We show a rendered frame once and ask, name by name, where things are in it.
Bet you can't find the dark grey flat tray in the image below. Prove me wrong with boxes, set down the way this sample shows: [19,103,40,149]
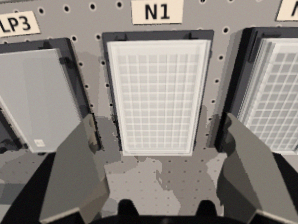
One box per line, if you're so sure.
[0,38,91,119]

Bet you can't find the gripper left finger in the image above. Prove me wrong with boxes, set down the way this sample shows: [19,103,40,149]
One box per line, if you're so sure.
[0,113,110,224]

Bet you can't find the beige operator button panel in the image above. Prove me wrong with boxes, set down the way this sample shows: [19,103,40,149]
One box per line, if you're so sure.
[0,183,26,223]

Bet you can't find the clear plastic lid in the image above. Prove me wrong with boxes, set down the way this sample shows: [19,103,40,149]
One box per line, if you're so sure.
[0,48,83,153]

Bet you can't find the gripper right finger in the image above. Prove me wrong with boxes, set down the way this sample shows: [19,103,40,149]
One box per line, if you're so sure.
[216,112,298,224]

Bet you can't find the black l-shaped nest locator rail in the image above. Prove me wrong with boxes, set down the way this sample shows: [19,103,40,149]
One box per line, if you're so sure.
[214,27,298,153]

